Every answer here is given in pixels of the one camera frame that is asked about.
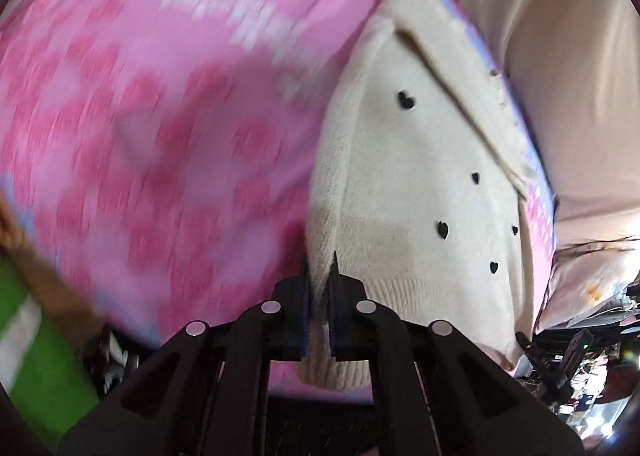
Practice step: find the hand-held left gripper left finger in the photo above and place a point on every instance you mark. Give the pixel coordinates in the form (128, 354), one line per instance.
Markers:
(304, 318)

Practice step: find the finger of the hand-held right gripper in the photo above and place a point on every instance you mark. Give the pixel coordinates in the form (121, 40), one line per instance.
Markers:
(535, 356)

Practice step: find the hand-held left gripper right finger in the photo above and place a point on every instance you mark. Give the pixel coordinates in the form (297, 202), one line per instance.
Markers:
(333, 323)

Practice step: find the cream knit sweater black hearts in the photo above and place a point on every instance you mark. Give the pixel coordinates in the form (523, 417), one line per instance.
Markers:
(415, 170)

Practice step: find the peach floral pillow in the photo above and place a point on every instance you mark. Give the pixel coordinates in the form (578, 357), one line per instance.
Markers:
(585, 281)

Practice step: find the pink floral bedsheet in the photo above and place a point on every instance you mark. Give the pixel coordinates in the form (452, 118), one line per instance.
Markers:
(165, 145)

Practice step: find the brown fuzzy cloth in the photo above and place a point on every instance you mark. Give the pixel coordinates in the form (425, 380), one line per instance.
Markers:
(45, 281)

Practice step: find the green cloth white stripe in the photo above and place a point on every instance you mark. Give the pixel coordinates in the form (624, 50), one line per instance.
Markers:
(35, 361)

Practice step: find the beige curtain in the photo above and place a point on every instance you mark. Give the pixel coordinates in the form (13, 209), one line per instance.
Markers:
(565, 60)

